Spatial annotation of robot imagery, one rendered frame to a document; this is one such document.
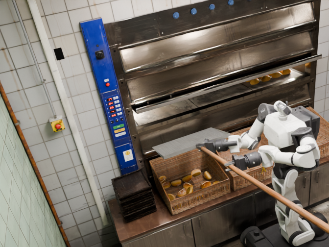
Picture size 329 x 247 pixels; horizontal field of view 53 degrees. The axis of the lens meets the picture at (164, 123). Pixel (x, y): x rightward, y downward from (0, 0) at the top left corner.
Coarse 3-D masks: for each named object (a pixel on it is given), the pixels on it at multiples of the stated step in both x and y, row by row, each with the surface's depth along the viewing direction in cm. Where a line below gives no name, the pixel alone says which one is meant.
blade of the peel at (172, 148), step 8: (208, 128) 286; (184, 136) 281; (192, 136) 276; (200, 136) 271; (208, 136) 266; (216, 136) 261; (224, 136) 252; (168, 144) 272; (176, 144) 267; (184, 144) 262; (192, 144) 257; (160, 152) 257; (168, 152) 253; (176, 152) 243; (184, 152) 245
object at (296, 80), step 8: (288, 80) 325; (296, 80) 323; (304, 80) 327; (264, 88) 318; (272, 88) 317; (280, 88) 321; (240, 96) 311; (248, 96) 312; (208, 104) 307; (216, 104) 304; (224, 104) 306; (184, 112) 301; (192, 112) 298; (200, 112) 301; (160, 120) 295; (168, 120) 293; (176, 120) 296; (144, 128) 289; (152, 128) 291
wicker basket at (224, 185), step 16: (160, 160) 304; (176, 160) 308; (192, 160) 313; (208, 160) 313; (176, 176) 311; (192, 176) 313; (224, 176) 287; (160, 192) 297; (176, 192) 297; (208, 192) 277; (224, 192) 285; (176, 208) 272
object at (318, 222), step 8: (208, 152) 226; (224, 160) 205; (232, 168) 193; (248, 176) 177; (256, 184) 169; (272, 192) 156; (280, 200) 150; (288, 200) 146; (296, 208) 140; (304, 216) 135; (312, 216) 132; (320, 224) 127; (328, 224) 125; (328, 232) 123
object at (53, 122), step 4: (60, 116) 256; (52, 120) 252; (56, 120) 252; (60, 120) 252; (52, 124) 252; (60, 124) 254; (64, 124) 255; (52, 128) 253; (60, 128) 255; (64, 128) 256
